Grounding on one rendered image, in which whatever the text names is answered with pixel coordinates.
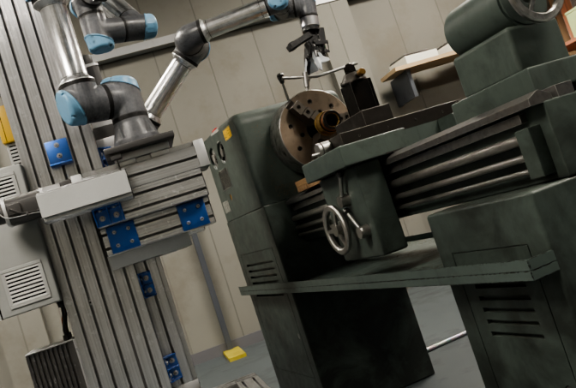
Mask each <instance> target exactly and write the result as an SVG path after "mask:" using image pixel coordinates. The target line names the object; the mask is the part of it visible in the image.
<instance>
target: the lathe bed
mask: <svg viewBox="0 0 576 388"><path fill-rule="evenodd" d="M379 161H380V164H381V168H382V171H383V174H384V177H385V179H386V182H387V185H388V188H389V191H390V194H391V196H392V199H393V203H394V206H395V209H396V212H397V214H398V217H399V218H404V217H408V216H411V215H415V214H418V213H423V212H429V211H433V210H436V209H440V208H443V207H447V206H453V205H458V204H461V203H465V202H468V201H472V200H478V199H482V198H485V197H489V196H492V195H497V194H503V193H506V192H510V191H514V190H517V189H521V188H527V187H530V186H535V185H538V184H542V183H546V182H552V181H555V180H559V179H562V178H566V177H570V176H574V175H576V84H574V85H573V84H572V82H571V80H570V81H564V82H562V83H558V84H555V85H553V86H551V87H547V88H545V89H543V90H536V91H533V92H531V93H528V94H526V95H524V96H522V97H519V98H516V99H515V100H512V101H510V102H508V103H505V104H503V105H501V106H498V107H496V108H494V109H492V110H489V111H487V112H484V113H483V114H481V115H478V116H475V117H473V118H471V119H469V120H467V121H464V122H462V123H459V124H457V125H455V126H453V127H451V128H448V129H445V130H443V131H441V132H440V133H437V134H434V135H431V136H430V137H428V138H426V139H423V140H420V141H418V142H416V143H414V144H412V145H409V146H407V147H404V148H402V149H400V150H398V151H396V152H393V153H390V154H388V155H387V156H385V157H382V158H379ZM291 204H294V205H293V206H292V207H289V210H290V213H291V219H292V221H293V222H294V226H295V229H296V231H297V233H298V234H297V235H298V239H299V241H301V239H302V240H303V239H304V237H303V236H305V239H306V241H310V240H314V239H317V238H321V237H324V236H326V233H325V230H324V227H323V222H322V214H323V211H324V208H325V207H326V206H327V203H326V200H325V197H324V194H323V192H322V189H321V185H318V186H315V187H313V188H311V189H308V190H306V191H304V192H302V193H300V194H297V195H294V196H292V197H290V199H288V201H286V205H287V206H288V205H291ZM295 210H296V211H297V213H295ZM292 214H293V215H292ZM298 220H299V221H300V225H298V224H299V222H298ZM300 229H303V232H302V230H300Z"/></svg>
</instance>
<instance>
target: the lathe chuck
mask: <svg viewBox="0 0 576 388"><path fill-rule="evenodd" d="M297 100H298V101H299V102H300V103H302V104H303V105H304V106H305V107H310V108H311V109H312V110H313V111H315V110H317V111H319V112H320V113H321V112H323V111H327V110H335V111H337V112H338V113H339V114H340V113H345V112H347V111H348V110H347V108H346V106H345V105H344V104H343V102H342V101H340V100H339V99H338V98H336V97H335V96H333V95H332V94H331V93H327V92H324V91H320V90H308V91H304V92H301V93H298V94H296V95H295V96H293V97H292V98H291V99H290V100H288V101H287V102H286V103H285V104H284V105H283V106H282V107H281V108H280V109H279V111H278V112H277V114H276V116H275V118H274V121H273V141H274V145H275V146H276V149H277V151H278V152H279V155H280V156H281V157H282V159H283V160H284V161H285V162H286V163H287V164H289V165H290V166H292V167H293V168H295V169H297V170H300V171H303V169H302V166H303V165H305V164H307V163H309V162H310V158H311V149H312V140H313V139H312V138H311V137H310V136H309V134H308V131H307V125H306V124H305V123H303V122H302V121H301V120H300V119H298V118H297V117H296V116H295V115H293V114H292V113H291V112H290V111H289V110H287V109H286V108H285V107H286V106H287V105H288V103H289V102H290V101H292V102H293V103H295V102H296V101H297ZM282 150H283V151H285V153H286V154H287V156H288V158H287V157H286V156H285V155H284V154H283V153H282Z"/></svg>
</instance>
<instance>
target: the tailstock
mask: <svg viewBox="0 0 576 388"><path fill-rule="evenodd" d="M563 4H564V0H554V2H553V5H552V7H551V8H550V9H549V10H548V11H547V12H546V10H547V0H466V1H465V2H463V3H462V4H460V6H458V7H457V8H456V9H454V10H453V11H451V12H450V13H449V14H448V16H447V18H446V20H445V24H444V33H445V37H446V40H447V42H448V44H449V45H450V47H451V48H452V49H453V50H454V51H455V52H456V53H457V54H459V56H458V57H456V58H455V59H454V66H455V68H456V70H457V73H458V76H459V80H460V82H461V85H462V87H463V90H464V93H465V96H466V98H464V99H462V100H460V101H459V102H457V103H455V104H453V105H452V109H453V114H454V116H455V119H456V121H457V124H459V123H462V122H464V121H467V120H469V119H471V118H473V117H475V116H478V115H481V114H483V113H484V112H487V111H489V110H492V109H494V108H496V107H498V106H501V105H503V104H505V103H508V102H510V101H512V100H515V99H516V98H519V97H522V96H524V95H526V94H528V93H531V92H533V91H536V90H543V89H545V88H547V87H551V86H553V85H555V84H558V83H562V82H564V81H570V80H571V82H572V84H573V85H574V84H576V54H575V55H571V56H569V54H568V51H567V47H566V45H565V42H564V39H563V37H562V35H561V30H560V28H559V26H558V23H557V20H556V18H555V17H556V16H558V14H559V13H560V12H561V9H562V6H563Z"/></svg>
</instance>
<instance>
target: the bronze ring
mask: <svg viewBox="0 0 576 388"><path fill-rule="evenodd" d="M326 119H327V120H328V121H329V123H330V126H329V125H328V124H327V121H326ZM340 123H341V116H340V114H339V113H338V112H337V111H335V110H327V111H323V112H321V113H319V114H318V115H317V116H316V118H315V128H316V130H317V131H318V132H319V133H320V134H322V135H325V136H329V135H332V134H334V133H335V132H336V129H335V127H336V126H337V125H339V124H340Z"/></svg>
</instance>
